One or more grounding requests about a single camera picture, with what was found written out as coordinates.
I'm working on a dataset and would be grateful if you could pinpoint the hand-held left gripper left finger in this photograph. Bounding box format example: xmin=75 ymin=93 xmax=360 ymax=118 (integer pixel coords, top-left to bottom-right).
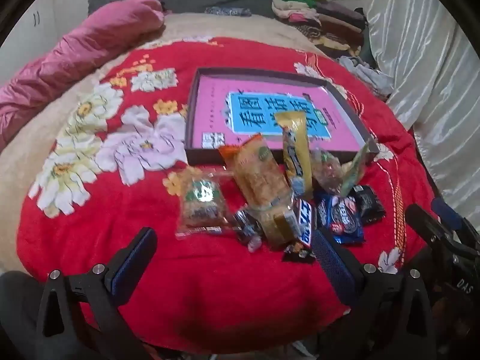
xmin=35 ymin=227 xmax=160 ymax=360

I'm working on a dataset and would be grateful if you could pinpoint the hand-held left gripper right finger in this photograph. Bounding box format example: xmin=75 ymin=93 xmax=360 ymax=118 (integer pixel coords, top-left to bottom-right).
xmin=310 ymin=228 xmax=437 ymax=360

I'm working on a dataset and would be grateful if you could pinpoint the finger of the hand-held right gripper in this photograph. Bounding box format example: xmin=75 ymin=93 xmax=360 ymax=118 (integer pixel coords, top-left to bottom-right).
xmin=431 ymin=197 xmax=480 ymax=246
xmin=407 ymin=203 xmax=480 ymax=261

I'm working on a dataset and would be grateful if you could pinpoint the blue cookie packet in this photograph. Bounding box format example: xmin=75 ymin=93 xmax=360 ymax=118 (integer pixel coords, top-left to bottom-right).
xmin=315 ymin=191 xmax=365 ymax=244

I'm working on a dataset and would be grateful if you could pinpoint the brown chocolate bar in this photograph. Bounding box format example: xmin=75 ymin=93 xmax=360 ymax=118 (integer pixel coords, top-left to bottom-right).
xmin=292 ymin=199 xmax=316 ymax=249

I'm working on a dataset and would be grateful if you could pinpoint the black snack packet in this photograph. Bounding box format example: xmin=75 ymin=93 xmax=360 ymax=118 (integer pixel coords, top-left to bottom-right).
xmin=350 ymin=184 xmax=387 ymax=226

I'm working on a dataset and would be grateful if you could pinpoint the small clear cake packet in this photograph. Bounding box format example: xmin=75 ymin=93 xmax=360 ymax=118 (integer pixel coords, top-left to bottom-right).
xmin=247 ymin=199 xmax=301 ymax=250

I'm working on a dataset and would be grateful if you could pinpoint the clear pastry packet green label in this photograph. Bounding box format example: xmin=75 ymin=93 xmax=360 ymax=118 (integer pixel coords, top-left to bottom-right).
xmin=175 ymin=169 xmax=235 ymax=241

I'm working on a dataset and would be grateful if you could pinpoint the clear candy packet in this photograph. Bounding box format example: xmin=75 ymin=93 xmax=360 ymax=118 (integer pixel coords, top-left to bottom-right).
xmin=311 ymin=148 xmax=346 ymax=196

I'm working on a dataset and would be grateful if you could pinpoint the dark brown candy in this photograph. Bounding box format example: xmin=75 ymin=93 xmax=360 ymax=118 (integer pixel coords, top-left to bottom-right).
xmin=232 ymin=208 xmax=265 ymax=252

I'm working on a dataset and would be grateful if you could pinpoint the cream green snack packet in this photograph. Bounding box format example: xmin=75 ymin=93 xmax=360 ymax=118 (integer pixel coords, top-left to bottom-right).
xmin=339 ymin=144 xmax=371 ymax=197

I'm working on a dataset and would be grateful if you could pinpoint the orange cracker packet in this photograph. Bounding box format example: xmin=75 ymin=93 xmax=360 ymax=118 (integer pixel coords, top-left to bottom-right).
xmin=218 ymin=134 xmax=294 ymax=211

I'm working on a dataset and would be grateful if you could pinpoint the yellow wafer bar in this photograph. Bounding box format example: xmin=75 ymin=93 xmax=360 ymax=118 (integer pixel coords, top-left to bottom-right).
xmin=274 ymin=110 xmax=314 ymax=199

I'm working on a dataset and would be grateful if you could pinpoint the dark cardboard box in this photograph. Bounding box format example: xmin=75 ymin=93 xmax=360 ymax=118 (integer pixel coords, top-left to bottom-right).
xmin=185 ymin=67 xmax=380 ymax=166

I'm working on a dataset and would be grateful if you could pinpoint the small black orange wrapper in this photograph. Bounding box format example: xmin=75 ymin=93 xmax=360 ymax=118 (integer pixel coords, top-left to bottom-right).
xmin=282 ymin=242 xmax=317 ymax=265

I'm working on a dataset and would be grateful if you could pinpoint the red floral blanket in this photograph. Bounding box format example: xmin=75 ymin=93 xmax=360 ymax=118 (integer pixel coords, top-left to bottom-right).
xmin=17 ymin=37 xmax=441 ymax=355

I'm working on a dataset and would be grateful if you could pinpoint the white satin curtain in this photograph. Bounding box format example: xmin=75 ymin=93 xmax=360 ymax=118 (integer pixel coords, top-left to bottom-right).
xmin=360 ymin=0 xmax=480 ymax=214

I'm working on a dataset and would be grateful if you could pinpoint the crumpled white grey cloth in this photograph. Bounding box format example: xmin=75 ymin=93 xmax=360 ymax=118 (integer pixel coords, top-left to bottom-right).
xmin=337 ymin=55 xmax=394 ymax=100

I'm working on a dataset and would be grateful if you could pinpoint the pink book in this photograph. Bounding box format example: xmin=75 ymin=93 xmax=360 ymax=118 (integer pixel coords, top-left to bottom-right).
xmin=191 ymin=75 xmax=362 ymax=154

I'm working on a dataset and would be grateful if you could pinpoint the pink quilt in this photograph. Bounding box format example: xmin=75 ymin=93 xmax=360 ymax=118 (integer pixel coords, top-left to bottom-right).
xmin=0 ymin=0 xmax=166 ymax=147

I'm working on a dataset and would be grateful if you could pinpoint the stack of folded clothes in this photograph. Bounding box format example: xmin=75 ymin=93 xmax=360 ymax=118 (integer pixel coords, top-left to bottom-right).
xmin=272 ymin=0 xmax=366 ymax=58

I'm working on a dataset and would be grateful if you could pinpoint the white wardrobe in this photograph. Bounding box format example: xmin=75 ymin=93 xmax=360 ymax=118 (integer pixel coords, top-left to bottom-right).
xmin=0 ymin=0 xmax=91 ymax=49

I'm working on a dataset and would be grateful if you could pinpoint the blue patterned cloth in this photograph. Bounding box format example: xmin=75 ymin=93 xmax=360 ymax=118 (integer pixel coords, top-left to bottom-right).
xmin=204 ymin=6 xmax=253 ymax=16

